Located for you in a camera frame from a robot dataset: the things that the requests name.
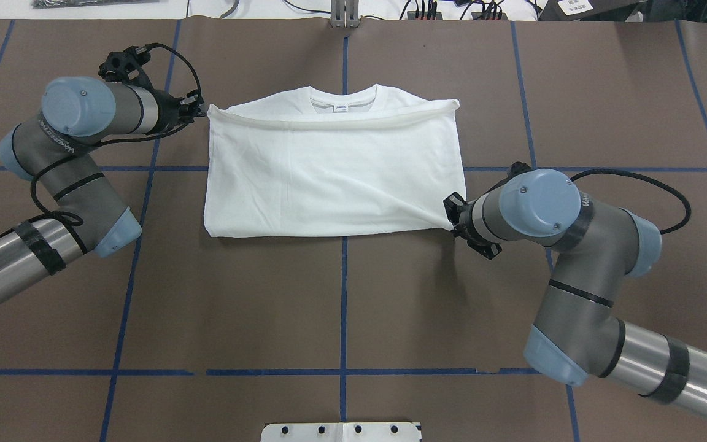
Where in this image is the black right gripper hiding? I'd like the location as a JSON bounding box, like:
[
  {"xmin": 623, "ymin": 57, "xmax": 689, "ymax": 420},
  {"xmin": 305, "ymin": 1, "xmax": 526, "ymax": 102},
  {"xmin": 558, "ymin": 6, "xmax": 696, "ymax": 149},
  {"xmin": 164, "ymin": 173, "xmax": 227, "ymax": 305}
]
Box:
[{"xmin": 444, "ymin": 192, "xmax": 503, "ymax": 260}]

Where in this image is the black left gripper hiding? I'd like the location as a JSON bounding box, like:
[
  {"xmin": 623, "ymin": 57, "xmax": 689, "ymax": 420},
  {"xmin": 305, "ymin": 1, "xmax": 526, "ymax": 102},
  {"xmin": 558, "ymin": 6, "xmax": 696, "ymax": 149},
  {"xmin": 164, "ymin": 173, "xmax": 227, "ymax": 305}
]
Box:
[{"xmin": 157, "ymin": 92, "xmax": 208, "ymax": 134}]

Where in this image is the white long-sleeve printed shirt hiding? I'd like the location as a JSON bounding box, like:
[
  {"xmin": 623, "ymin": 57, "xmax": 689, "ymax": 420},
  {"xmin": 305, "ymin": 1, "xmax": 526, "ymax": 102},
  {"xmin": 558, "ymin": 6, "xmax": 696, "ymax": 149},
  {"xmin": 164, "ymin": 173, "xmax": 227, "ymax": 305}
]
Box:
[{"xmin": 204, "ymin": 84, "xmax": 466, "ymax": 238}]

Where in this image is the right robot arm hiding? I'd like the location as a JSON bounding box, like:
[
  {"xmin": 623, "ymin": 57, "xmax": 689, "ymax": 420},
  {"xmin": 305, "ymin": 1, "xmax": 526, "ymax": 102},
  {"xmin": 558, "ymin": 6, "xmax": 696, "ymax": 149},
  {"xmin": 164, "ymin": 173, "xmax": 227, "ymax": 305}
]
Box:
[{"xmin": 443, "ymin": 162, "xmax": 707, "ymax": 419}]

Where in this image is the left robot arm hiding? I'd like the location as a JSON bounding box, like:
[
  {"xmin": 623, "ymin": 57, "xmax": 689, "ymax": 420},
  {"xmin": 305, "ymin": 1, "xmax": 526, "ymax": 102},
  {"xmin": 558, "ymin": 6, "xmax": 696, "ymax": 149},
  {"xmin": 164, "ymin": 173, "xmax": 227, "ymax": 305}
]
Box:
[{"xmin": 0, "ymin": 76, "xmax": 205, "ymax": 304}]

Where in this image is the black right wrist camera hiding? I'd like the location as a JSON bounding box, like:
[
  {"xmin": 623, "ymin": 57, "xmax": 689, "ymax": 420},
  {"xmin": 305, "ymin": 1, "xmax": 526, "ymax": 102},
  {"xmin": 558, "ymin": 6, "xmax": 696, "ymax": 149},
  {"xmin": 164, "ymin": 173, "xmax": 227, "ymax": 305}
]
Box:
[{"xmin": 507, "ymin": 161, "xmax": 533, "ymax": 179}]

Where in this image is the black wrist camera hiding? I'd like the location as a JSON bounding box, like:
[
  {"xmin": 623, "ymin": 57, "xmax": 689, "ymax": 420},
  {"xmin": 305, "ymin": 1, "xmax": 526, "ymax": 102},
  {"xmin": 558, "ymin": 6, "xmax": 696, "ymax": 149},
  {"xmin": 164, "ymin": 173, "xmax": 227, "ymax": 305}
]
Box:
[
  {"xmin": 98, "ymin": 47, "xmax": 153, "ymax": 88},
  {"xmin": 507, "ymin": 161, "xmax": 533, "ymax": 179}
]

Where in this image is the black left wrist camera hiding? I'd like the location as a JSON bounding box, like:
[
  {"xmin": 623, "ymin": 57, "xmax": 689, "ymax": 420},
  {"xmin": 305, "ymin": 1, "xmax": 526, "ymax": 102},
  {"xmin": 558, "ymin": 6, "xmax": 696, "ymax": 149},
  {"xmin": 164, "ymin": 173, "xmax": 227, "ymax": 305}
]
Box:
[{"xmin": 98, "ymin": 47, "xmax": 153, "ymax": 88}]

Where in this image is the aluminium frame post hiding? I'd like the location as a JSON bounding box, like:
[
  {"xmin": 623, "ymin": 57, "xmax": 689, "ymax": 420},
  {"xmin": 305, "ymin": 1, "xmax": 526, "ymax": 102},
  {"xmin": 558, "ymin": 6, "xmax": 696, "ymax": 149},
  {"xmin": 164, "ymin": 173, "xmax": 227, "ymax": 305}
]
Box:
[{"xmin": 330, "ymin": 0, "xmax": 361, "ymax": 28}]

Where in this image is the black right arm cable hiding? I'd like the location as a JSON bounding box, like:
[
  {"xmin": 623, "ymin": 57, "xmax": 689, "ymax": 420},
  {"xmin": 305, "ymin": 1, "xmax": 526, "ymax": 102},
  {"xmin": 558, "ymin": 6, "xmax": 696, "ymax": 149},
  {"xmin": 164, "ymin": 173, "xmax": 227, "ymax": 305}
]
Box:
[{"xmin": 568, "ymin": 169, "xmax": 692, "ymax": 235}]

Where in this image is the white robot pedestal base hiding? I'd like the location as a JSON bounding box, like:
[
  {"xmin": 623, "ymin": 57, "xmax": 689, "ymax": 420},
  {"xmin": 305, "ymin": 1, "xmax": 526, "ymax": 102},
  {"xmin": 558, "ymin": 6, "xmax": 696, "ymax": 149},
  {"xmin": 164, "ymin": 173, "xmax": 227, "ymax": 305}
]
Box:
[{"xmin": 259, "ymin": 421, "xmax": 423, "ymax": 441}]

